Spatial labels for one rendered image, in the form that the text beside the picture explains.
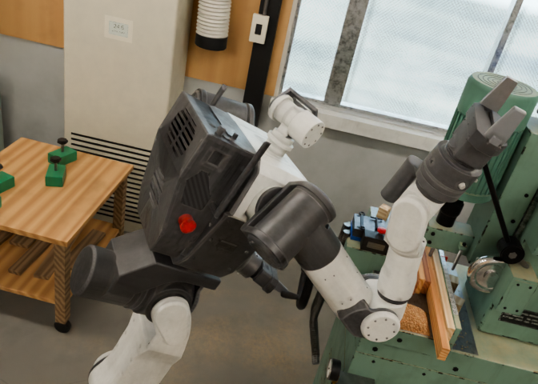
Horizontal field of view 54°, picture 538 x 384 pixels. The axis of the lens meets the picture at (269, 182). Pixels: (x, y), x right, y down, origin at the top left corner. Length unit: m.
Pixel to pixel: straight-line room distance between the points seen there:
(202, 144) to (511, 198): 0.88
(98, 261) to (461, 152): 0.74
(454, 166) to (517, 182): 0.61
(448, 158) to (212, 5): 1.78
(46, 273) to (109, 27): 1.12
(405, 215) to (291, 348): 1.67
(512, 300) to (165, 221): 0.95
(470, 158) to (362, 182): 2.10
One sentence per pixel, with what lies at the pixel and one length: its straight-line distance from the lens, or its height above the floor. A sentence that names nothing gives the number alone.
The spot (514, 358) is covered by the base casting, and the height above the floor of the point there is 0.80.
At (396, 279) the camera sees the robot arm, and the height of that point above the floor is 1.22.
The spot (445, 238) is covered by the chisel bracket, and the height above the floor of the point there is 1.05.
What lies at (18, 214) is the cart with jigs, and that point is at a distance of 2.29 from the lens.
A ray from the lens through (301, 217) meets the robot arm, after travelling 0.94.
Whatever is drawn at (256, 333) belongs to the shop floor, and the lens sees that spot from 2.58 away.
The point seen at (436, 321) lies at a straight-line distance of 1.49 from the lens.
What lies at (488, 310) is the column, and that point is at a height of 0.88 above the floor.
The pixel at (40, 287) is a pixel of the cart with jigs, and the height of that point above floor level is 0.18.
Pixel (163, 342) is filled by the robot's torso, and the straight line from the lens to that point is 1.32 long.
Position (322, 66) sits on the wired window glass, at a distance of 2.80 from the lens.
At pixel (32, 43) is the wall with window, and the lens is 3.14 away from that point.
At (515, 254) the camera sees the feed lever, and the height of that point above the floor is 1.12.
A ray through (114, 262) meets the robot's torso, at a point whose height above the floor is 1.08.
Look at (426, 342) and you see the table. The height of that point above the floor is 0.88.
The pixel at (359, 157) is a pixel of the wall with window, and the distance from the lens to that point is 2.91.
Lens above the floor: 1.85
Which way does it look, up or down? 30 degrees down
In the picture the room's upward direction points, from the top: 12 degrees clockwise
